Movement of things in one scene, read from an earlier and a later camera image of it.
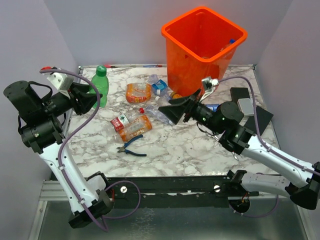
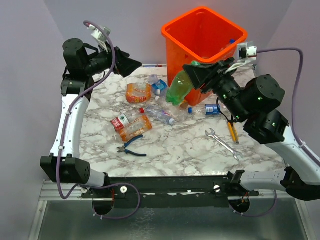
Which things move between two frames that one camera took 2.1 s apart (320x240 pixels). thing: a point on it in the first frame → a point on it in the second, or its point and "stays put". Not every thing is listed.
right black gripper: (175, 112) → (201, 74)
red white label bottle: (122, 120) stays put
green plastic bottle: (102, 83) → (179, 87)
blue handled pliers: (123, 148) stays put
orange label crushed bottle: (135, 128) stays put
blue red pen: (152, 66) stays put
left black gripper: (84, 100) → (123, 64)
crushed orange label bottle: (138, 92) stays put
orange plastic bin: (200, 44) stays put
